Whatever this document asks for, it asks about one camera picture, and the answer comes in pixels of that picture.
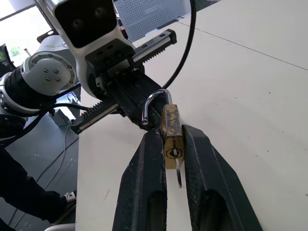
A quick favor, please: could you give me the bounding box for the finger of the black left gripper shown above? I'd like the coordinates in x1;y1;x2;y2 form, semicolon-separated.
127;71;169;132
107;76;149;130

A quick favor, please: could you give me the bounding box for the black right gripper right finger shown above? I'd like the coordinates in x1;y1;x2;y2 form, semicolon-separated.
181;124;263;231

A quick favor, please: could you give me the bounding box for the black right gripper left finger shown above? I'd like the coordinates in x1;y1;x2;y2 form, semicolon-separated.
112;129;168;231

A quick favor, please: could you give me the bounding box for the silver padlock key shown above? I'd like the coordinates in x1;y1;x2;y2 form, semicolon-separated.
173;148;184;189

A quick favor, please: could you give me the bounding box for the brass padlock with silver shackle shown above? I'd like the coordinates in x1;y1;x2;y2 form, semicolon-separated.
141;89;186;170

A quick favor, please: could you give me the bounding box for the white perforated metal panel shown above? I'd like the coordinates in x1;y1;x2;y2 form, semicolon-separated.
113;0;193;42

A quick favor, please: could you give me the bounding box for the black and white sneaker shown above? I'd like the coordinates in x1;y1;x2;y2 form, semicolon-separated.
63;190;77;205

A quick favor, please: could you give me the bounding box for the person's dark trouser leg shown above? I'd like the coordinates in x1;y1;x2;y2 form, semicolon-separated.
0;144;69;225

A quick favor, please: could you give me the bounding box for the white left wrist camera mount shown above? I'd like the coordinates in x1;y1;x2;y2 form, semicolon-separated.
53;0;137;100

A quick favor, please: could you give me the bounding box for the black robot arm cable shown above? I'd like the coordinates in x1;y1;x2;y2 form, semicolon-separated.
161;0;197;90
0;85;85;146

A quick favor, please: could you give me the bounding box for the thin grey floor cable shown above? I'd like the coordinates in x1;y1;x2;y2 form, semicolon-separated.
35;119;80;186

